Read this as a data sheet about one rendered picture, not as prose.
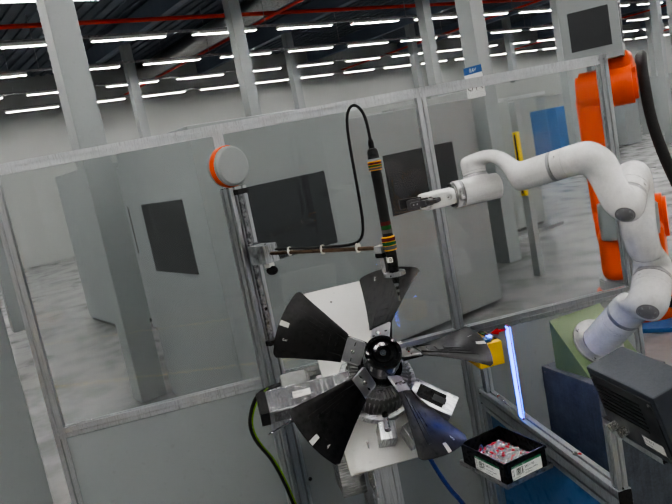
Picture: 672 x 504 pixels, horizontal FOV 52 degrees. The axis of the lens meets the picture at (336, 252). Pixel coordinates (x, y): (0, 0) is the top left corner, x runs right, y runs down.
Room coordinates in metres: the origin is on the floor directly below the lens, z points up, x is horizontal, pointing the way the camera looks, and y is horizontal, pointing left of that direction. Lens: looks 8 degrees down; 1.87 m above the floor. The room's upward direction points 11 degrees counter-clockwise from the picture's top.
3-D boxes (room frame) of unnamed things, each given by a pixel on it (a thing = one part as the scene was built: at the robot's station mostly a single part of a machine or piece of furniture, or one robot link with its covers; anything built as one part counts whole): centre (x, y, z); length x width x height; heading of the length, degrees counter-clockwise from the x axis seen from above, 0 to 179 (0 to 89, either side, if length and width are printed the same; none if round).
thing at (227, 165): (2.65, 0.34, 1.88); 0.17 x 0.15 x 0.16; 100
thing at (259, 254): (2.58, 0.27, 1.53); 0.10 x 0.07 x 0.08; 45
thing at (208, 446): (2.85, -0.05, 0.50); 2.59 x 0.03 x 0.91; 100
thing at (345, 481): (2.43, 0.11, 0.73); 0.15 x 0.09 x 0.22; 10
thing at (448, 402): (2.18, -0.21, 0.98); 0.20 x 0.16 x 0.20; 10
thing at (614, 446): (1.68, -0.62, 0.96); 0.03 x 0.03 x 0.20; 10
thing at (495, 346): (2.49, -0.47, 1.02); 0.16 x 0.10 x 0.11; 10
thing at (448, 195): (2.18, -0.35, 1.65); 0.11 x 0.10 x 0.07; 100
